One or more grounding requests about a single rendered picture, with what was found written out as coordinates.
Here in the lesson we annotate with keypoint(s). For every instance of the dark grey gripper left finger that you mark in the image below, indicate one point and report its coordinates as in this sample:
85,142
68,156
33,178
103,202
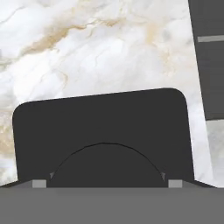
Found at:
38,183

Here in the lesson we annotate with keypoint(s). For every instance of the dark grey cupboard front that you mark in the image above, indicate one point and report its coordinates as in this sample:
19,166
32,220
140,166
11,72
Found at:
210,81

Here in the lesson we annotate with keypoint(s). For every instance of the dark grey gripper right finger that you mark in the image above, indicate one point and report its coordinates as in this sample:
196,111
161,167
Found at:
175,183

